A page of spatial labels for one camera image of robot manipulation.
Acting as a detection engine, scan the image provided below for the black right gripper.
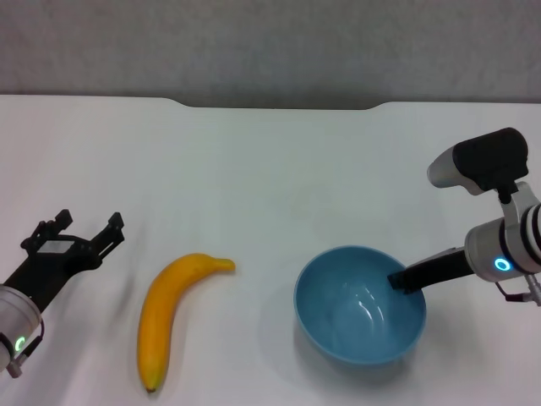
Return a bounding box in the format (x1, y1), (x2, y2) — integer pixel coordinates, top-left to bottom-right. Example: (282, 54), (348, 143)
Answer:
(387, 248), (473, 294)

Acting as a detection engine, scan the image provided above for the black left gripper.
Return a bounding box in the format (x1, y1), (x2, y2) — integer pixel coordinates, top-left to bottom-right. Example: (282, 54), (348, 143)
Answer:
(3, 209), (127, 315)

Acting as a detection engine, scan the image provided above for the blue ceramic bowl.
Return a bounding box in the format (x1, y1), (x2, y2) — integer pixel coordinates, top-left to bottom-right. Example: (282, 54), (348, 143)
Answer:
(293, 244), (428, 366)

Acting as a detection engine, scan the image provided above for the yellow banana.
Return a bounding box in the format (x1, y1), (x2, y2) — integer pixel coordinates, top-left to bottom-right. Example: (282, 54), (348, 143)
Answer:
(135, 252), (237, 394)

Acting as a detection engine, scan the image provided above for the right wrist cable with connector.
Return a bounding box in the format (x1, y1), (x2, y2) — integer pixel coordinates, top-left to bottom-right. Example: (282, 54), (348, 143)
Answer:
(495, 272), (541, 306)

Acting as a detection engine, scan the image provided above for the wrist cable with connector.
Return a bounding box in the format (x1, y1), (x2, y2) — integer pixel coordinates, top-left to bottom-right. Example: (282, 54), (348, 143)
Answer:
(4, 323), (46, 378)
(495, 272), (541, 306)

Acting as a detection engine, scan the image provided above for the left wrist cable with connector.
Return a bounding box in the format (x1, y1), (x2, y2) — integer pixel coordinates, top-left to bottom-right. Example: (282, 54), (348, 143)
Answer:
(4, 323), (46, 378)

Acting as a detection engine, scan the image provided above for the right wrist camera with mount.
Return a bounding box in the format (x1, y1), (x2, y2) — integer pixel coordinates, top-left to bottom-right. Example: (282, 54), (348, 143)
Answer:
(426, 127), (541, 225)

